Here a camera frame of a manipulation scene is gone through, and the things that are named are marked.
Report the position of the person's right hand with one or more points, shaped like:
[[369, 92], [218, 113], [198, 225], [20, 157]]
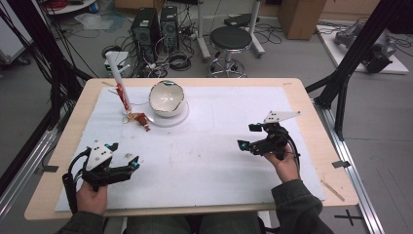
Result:
[[285, 169]]

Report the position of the white ceramic bowl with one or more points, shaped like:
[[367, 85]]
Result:
[[165, 97]]

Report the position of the thin wooden stick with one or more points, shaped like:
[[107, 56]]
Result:
[[332, 190]]

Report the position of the white peg stand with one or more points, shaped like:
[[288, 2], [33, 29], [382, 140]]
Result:
[[113, 66]]

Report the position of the person's legs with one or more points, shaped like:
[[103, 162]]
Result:
[[181, 225]]

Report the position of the person's left hand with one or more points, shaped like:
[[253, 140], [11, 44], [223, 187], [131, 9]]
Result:
[[92, 201]]

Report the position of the clear plastic bag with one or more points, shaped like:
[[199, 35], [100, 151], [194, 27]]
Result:
[[94, 22]]

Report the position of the cardboard box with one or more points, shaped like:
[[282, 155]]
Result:
[[300, 19]]

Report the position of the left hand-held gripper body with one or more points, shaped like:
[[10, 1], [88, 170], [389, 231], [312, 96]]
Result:
[[97, 157]]

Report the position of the white floor board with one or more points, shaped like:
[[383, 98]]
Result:
[[399, 66]]

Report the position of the aluminium rail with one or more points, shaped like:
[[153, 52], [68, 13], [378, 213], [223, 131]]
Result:
[[26, 169], [357, 182]]

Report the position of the wooden table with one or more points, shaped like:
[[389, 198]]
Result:
[[303, 107]]

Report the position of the black computer tower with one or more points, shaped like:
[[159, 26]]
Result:
[[169, 27], [144, 27]]

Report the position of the black metal frame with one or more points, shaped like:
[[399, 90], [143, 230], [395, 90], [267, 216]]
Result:
[[354, 55], [48, 58]]

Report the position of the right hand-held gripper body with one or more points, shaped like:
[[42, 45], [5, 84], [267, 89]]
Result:
[[276, 139]]

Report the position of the white foam mat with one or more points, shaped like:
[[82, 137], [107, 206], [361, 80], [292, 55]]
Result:
[[201, 162]]

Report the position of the black round stool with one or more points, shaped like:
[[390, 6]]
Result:
[[230, 37]]

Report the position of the white round base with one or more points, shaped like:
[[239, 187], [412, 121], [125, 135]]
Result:
[[168, 123]]

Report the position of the white metal rack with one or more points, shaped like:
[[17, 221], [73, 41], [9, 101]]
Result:
[[203, 39]]

